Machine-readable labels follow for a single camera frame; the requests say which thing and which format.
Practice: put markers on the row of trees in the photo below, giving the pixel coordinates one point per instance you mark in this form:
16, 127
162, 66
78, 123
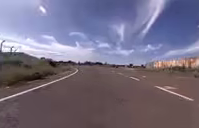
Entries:
87, 63

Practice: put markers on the grey asphalt road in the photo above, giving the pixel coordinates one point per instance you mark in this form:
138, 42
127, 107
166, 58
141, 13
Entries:
97, 100

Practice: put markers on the solid white painted line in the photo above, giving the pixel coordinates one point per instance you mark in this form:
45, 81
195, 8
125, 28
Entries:
30, 89

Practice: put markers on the dashed white painted line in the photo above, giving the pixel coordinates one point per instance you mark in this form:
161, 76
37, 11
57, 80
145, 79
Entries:
173, 93

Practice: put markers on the long orange building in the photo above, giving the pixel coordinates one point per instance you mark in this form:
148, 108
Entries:
187, 62

